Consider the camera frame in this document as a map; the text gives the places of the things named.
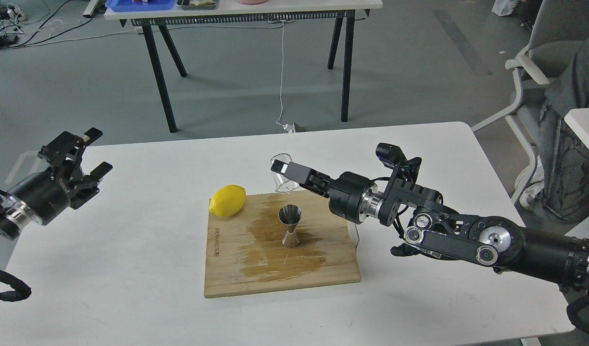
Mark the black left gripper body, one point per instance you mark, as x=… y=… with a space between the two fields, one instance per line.
x=45 y=196

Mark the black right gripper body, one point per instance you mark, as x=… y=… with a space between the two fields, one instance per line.
x=346 y=194

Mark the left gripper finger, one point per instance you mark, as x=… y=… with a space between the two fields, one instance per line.
x=83 y=187
x=64 y=153

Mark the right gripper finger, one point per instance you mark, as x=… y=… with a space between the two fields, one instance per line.
x=298 y=173

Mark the small clear glass cup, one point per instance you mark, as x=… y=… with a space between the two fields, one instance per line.
x=283 y=185

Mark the steel double jigger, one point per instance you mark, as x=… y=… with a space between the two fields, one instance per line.
x=290 y=215

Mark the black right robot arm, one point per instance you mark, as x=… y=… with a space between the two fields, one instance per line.
x=428 y=227

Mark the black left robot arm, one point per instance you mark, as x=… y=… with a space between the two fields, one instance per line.
x=14 y=217

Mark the yellow lemon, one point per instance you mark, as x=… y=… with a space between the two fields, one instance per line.
x=227 y=201

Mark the bamboo cutting board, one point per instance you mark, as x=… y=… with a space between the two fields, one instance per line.
x=245 y=254

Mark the blue plastic tray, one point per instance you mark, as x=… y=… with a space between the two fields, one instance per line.
x=139 y=5

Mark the white office chair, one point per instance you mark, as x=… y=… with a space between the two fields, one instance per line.
x=559 y=30

